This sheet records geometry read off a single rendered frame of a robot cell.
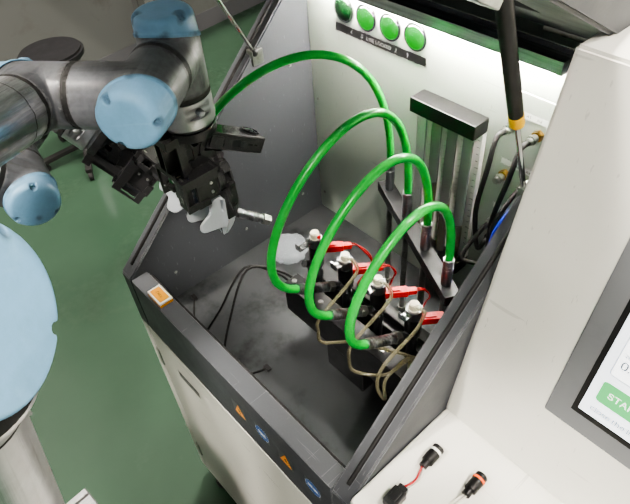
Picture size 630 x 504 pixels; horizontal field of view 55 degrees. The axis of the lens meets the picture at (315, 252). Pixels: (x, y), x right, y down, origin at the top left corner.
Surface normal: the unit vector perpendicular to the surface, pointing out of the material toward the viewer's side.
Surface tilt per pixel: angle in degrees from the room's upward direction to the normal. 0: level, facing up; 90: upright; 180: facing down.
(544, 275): 76
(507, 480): 0
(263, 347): 0
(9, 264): 83
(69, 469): 0
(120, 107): 90
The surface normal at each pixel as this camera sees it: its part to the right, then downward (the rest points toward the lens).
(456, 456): -0.07, -0.71
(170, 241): 0.67, 0.49
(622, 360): -0.74, 0.33
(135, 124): -0.13, 0.71
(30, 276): 0.98, -0.07
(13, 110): 0.90, -0.28
